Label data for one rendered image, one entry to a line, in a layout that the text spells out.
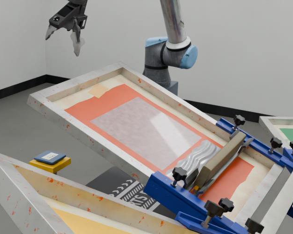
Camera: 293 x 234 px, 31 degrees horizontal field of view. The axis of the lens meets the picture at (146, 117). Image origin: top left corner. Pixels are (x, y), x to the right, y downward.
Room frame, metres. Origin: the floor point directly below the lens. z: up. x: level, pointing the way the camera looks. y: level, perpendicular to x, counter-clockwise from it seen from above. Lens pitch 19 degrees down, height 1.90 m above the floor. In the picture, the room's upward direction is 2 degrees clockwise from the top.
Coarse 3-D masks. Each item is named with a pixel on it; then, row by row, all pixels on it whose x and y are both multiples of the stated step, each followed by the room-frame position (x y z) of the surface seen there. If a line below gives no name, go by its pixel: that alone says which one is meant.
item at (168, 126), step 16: (112, 96) 1.89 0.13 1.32; (128, 96) 1.94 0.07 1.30; (128, 112) 1.82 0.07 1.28; (144, 112) 1.86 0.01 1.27; (160, 112) 1.91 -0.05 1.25; (160, 128) 1.79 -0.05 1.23; (176, 128) 1.84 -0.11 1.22; (192, 128) 1.88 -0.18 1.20; (176, 144) 1.73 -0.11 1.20; (192, 144) 1.77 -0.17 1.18; (240, 160) 1.79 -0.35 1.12; (224, 176) 1.64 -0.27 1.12; (240, 176) 1.68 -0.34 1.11
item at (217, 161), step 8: (240, 136) 1.74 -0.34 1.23; (232, 144) 1.66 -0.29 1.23; (240, 144) 1.76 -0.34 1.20; (224, 152) 1.59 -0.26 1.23; (232, 152) 1.66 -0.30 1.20; (216, 160) 1.52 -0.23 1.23; (224, 160) 1.59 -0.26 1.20; (208, 168) 1.46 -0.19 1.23; (216, 168) 1.52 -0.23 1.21; (200, 176) 1.47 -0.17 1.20; (208, 176) 1.46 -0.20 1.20; (200, 184) 1.47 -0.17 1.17
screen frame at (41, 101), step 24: (96, 72) 1.95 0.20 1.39; (120, 72) 2.10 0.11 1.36; (48, 96) 1.66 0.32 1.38; (168, 96) 2.00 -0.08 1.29; (72, 120) 1.57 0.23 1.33; (96, 144) 1.51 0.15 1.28; (120, 168) 1.47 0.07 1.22; (144, 168) 1.46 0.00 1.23; (264, 192) 1.57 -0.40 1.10; (240, 216) 1.39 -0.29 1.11
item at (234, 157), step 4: (236, 152) 1.75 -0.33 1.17; (232, 156) 1.71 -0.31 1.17; (236, 156) 1.72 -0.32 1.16; (228, 160) 1.68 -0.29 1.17; (232, 160) 1.69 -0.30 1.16; (224, 164) 1.64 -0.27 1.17; (228, 164) 1.65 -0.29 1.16; (220, 168) 1.61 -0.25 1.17; (224, 168) 1.62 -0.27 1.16; (216, 172) 1.57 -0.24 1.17; (220, 172) 1.58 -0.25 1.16; (216, 176) 1.55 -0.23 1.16
